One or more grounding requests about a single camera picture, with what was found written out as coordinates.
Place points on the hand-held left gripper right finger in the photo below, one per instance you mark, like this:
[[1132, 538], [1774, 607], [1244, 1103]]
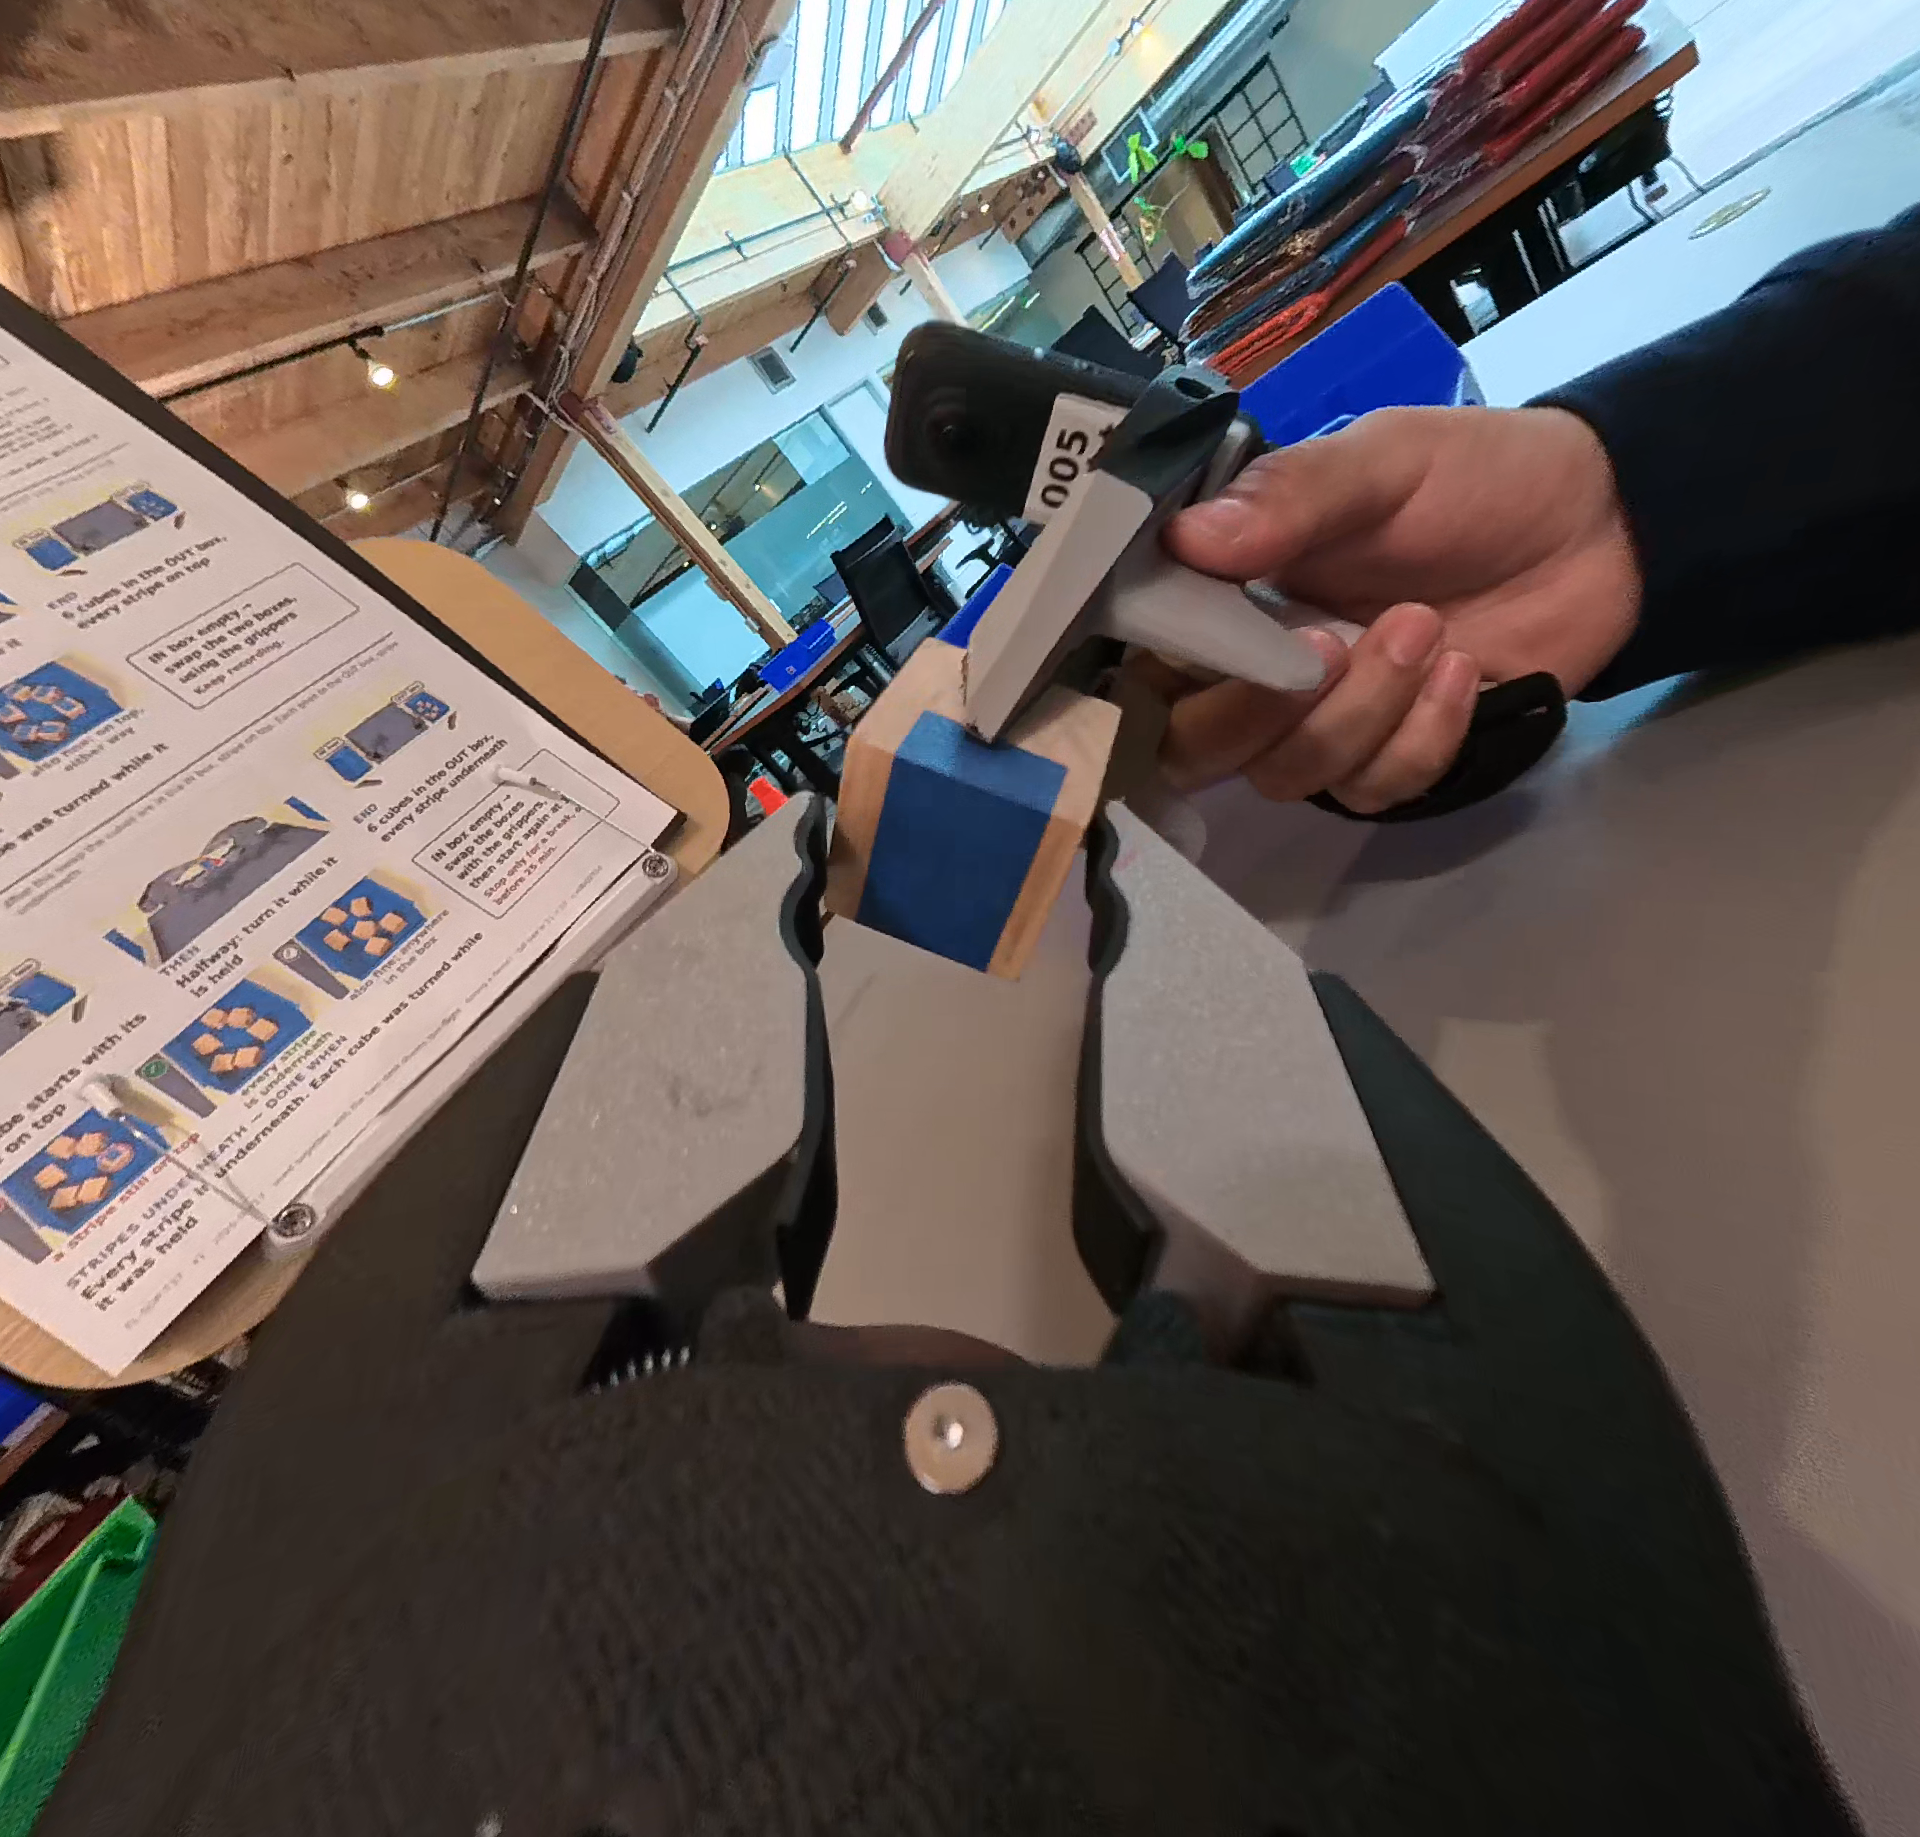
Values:
[[1245, 1117]]

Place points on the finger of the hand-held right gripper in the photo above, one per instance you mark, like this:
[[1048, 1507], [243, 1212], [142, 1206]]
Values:
[[1146, 737], [1066, 592]]

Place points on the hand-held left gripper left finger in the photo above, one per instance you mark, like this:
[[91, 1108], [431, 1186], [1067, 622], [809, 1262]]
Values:
[[660, 1117]]

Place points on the blue-taped wooden cube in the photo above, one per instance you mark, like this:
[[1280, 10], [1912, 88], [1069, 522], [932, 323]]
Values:
[[960, 847]]

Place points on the green plastic bin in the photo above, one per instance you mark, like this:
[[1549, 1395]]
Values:
[[75, 1643]]

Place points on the person's right hand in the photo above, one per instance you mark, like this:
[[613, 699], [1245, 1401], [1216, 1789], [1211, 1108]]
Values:
[[1471, 547]]

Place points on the black office chair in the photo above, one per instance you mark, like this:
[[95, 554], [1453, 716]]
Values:
[[892, 592]]

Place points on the green potted plant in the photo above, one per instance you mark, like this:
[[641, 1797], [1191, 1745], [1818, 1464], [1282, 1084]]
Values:
[[1162, 173]]

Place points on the instruction sheet on stand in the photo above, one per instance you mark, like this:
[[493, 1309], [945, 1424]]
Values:
[[601, 698]]

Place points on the printed instruction sheet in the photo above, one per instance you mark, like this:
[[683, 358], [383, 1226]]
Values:
[[226, 818]]

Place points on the round desk grommet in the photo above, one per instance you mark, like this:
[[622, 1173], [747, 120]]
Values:
[[1728, 216]]

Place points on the wooden frame beam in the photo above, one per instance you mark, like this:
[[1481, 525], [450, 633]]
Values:
[[690, 533]]

